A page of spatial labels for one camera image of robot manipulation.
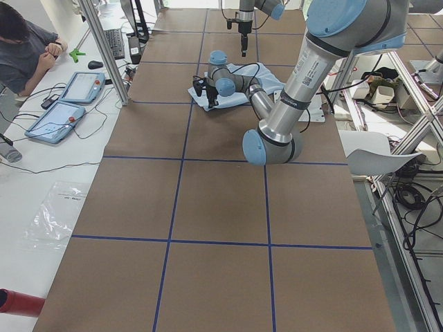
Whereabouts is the light blue button-up shirt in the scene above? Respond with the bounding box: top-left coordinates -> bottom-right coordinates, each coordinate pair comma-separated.
187,62 -> 287,112

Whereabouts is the blue teach pendant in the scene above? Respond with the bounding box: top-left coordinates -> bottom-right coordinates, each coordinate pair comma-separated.
59,71 -> 105,104
25,101 -> 86,144

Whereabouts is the clear plastic bag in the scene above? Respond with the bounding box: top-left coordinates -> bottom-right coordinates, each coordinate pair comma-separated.
21,181 -> 91,252

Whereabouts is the red cylinder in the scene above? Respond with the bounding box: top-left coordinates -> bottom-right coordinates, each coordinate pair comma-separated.
1,288 -> 46,317

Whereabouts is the person in grey shirt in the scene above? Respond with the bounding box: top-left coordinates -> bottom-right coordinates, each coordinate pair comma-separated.
1,2 -> 68,97

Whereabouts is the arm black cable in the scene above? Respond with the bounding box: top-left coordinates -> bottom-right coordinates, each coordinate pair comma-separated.
231,62 -> 262,87

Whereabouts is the upper blue teach pendant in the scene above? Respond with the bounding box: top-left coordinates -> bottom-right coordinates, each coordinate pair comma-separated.
59,71 -> 105,104

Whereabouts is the black computer mouse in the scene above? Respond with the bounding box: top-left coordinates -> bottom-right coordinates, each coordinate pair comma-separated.
87,60 -> 104,70

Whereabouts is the green plastic tool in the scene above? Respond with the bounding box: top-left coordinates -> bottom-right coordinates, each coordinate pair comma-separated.
69,48 -> 86,63

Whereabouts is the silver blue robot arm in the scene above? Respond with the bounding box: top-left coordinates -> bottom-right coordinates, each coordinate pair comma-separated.
193,1 -> 409,165
223,0 -> 285,57

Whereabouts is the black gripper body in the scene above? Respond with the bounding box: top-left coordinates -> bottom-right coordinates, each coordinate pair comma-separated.
226,19 -> 253,47
192,76 -> 218,102

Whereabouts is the aluminium frame post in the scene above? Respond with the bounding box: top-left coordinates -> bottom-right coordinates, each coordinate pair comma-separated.
78,0 -> 129,106

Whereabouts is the lower blue teach pendant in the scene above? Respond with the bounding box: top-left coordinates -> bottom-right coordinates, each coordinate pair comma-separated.
25,101 -> 86,144

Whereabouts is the clear water bottle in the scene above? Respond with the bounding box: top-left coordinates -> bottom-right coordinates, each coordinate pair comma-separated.
1,134 -> 22,163

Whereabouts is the white plastic chair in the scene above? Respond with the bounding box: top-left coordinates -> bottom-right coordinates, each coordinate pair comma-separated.
338,130 -> 420,176

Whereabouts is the black keyboard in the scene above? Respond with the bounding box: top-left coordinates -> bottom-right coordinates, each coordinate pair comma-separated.
104,28 -> 125,59

